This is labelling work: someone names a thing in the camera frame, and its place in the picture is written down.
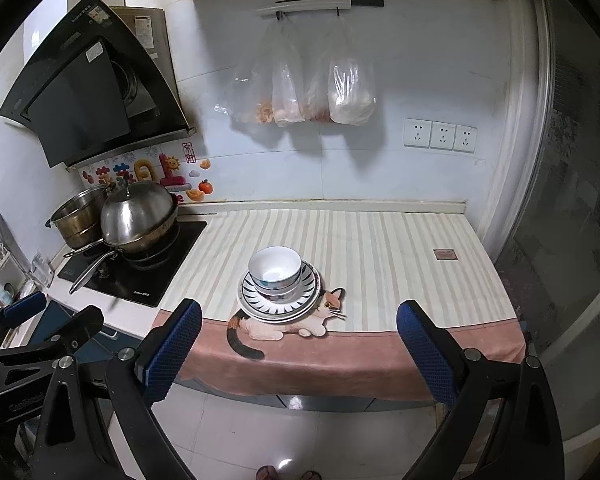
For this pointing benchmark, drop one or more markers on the clear plastic bag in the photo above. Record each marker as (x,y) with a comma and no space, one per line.
(352,90)
(287,95)
(252,90)
(319,100)

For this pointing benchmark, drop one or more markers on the black cooktop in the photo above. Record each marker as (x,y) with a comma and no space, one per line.
(150,280)

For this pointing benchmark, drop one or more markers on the clear plastic container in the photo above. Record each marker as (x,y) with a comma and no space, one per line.
(41,270)

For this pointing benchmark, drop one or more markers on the frosted glass sliding door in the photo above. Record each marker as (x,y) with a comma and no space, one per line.
(570,210)

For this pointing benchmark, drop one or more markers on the white wall hook rail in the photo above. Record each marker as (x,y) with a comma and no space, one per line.
(320,6)

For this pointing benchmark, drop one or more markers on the white plate black rim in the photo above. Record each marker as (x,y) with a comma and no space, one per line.
(280,316)

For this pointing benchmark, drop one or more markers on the striped cat mat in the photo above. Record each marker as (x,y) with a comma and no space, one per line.
(380,260)

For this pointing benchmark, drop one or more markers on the colourful wall sticker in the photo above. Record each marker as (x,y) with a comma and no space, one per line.
(145,172)

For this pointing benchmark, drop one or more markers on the white dotted bowl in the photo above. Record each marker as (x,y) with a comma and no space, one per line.
(275,265)

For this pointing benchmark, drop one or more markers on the steel pot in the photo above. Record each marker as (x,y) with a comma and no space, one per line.
(75,220)

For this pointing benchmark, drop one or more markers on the steel wok with lid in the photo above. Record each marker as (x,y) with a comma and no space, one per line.
(150,247)

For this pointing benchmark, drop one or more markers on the person's foot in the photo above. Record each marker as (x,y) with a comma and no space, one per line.
(267,473)
(311,475)

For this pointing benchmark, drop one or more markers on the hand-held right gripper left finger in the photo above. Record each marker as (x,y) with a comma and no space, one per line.
(172,350)

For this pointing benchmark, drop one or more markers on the person's left foot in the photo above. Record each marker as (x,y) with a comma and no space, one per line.
(267,473)

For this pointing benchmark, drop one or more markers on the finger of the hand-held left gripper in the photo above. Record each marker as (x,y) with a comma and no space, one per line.
(25,308)
(80,322)

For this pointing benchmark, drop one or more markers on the blue leaf pattern plate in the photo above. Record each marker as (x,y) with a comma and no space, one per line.
(311,287)

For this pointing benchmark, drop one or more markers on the black range hood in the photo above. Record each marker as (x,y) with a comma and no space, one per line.
(80,90)

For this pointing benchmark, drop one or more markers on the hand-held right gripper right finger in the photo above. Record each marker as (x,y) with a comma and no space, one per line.
(425,350)

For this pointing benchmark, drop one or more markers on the white wall socket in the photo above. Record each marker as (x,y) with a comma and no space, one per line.
(442,135)
(466,138)
(418,132)

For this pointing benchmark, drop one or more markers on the person's right foot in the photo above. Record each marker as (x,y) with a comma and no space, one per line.
(311,475)

